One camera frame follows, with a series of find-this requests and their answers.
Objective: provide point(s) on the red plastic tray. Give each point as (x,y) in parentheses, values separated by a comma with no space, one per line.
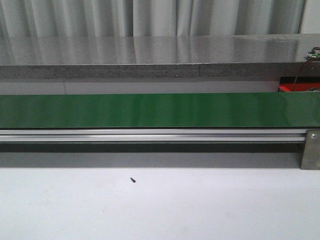
(301,84)

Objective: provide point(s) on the grey stone counter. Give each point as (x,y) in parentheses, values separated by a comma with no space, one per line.
(271,55)

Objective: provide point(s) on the green conveyor belt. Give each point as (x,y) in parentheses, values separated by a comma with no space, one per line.
(163,110)

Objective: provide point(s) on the small green circuit board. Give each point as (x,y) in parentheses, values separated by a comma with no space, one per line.
(313,55)

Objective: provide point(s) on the grey curtain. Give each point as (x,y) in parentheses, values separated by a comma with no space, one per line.
(138,18)

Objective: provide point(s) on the aluminium conveyor side rail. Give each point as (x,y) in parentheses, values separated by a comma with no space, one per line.
(154,135)

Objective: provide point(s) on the steel conveyor support bracket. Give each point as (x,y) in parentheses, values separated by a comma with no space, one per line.
(311,152)

